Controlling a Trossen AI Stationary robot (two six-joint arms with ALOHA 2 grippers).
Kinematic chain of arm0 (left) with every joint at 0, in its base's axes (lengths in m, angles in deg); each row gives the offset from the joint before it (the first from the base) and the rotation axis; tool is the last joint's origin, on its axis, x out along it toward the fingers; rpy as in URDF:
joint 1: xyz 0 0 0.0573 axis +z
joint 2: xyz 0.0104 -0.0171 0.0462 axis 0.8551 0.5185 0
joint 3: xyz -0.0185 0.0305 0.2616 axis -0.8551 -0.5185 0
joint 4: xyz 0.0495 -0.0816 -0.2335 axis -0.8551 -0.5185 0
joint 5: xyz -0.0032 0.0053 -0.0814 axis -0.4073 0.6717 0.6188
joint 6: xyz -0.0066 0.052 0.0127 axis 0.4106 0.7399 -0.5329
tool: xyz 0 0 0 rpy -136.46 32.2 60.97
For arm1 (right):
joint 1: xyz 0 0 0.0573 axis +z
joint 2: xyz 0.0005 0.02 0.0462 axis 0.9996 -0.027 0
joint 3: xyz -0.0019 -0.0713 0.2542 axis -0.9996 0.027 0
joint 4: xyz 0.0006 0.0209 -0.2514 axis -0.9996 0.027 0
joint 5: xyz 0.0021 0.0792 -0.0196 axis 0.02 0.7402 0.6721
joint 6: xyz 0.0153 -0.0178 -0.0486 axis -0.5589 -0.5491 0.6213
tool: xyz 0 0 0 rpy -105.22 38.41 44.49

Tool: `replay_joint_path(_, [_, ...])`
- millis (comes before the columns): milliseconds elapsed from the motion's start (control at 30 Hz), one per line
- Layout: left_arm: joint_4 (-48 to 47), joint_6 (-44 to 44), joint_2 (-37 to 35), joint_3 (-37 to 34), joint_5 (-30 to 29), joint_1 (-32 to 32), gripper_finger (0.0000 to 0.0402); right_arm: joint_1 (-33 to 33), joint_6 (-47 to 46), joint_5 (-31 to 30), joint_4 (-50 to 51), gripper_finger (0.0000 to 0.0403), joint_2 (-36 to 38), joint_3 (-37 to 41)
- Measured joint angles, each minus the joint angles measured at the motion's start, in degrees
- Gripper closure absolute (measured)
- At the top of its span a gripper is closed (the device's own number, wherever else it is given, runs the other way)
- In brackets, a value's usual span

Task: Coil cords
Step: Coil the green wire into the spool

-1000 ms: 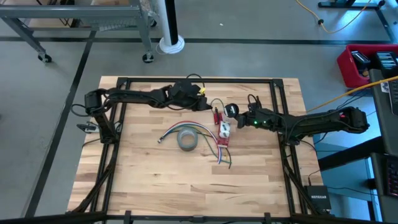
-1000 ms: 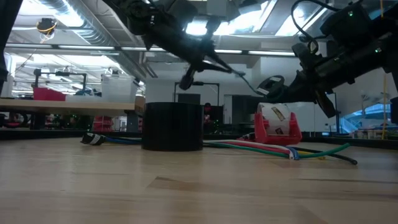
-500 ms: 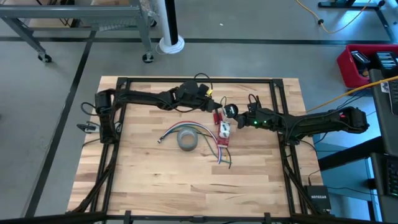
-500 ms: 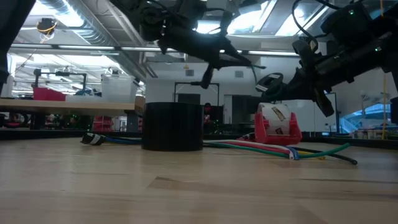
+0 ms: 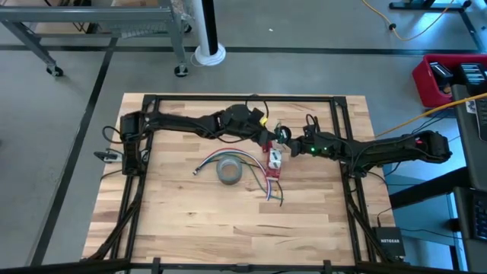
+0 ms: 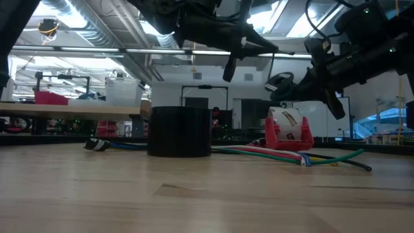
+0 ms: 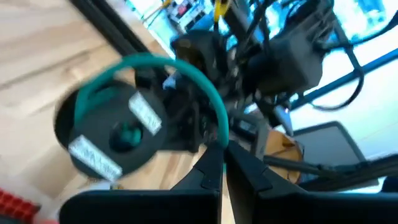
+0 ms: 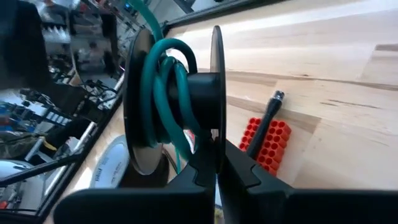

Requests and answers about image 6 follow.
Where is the black wire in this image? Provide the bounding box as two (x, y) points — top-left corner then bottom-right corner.
(310, 152), (373, 172)

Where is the black gantry frame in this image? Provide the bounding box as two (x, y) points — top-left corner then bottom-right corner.
(180, 84), (230, 111)
(34, 71), (92, 95)

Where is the red storage bin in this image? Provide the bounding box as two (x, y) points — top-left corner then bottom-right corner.
(34, 90), (70, 106)

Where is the green wire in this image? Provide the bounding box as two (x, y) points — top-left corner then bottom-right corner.
(212, 147), (365, 165)

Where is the wheeled grey frame workbench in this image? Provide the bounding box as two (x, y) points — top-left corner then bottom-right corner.
(0, 102), (152, 139)

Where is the whiteboard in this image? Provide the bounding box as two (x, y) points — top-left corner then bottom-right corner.
(292, 96), (353, 139)

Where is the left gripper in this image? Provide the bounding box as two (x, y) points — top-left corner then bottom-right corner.
(180, 0), (279, 82)

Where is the red wire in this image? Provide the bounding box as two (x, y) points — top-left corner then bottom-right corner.
(226, 147), (303, 161)

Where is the person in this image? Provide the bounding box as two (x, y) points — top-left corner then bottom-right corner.
(212, 105), (223, 129)

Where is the yellow cable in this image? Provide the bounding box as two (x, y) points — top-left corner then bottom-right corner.
(395, 0), (404, 146)

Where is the white wire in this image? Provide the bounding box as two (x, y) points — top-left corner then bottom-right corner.
(212, 144), (307, 167)

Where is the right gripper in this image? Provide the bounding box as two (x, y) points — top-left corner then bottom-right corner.
(274, 54), (360, 120)

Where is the white translucent bin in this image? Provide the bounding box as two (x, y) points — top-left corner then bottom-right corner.
(105, 76), (146, 108)

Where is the hanging black cord reel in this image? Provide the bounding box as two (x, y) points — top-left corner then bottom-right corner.
(38, 18), (60, 42)

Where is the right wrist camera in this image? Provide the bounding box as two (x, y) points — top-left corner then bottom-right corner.
(303, 36), (332, 67)

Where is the yellow wire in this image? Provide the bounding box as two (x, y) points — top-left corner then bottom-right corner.
(312, 156), (340, 167)

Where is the long strip light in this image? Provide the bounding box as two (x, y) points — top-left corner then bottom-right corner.
(9, 44), (313, 61)

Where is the red tape dispenser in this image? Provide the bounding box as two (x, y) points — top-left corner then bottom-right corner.
(264, 106), (315, 152)

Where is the black plug white label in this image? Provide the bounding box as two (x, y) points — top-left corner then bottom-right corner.
(83, 138), (111, 152)

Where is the black cabinet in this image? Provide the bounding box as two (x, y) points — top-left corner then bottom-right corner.
(232, 98), (286, 139)

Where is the red bin stack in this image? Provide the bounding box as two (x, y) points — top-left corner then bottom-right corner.
(96, 121), (119, 137)

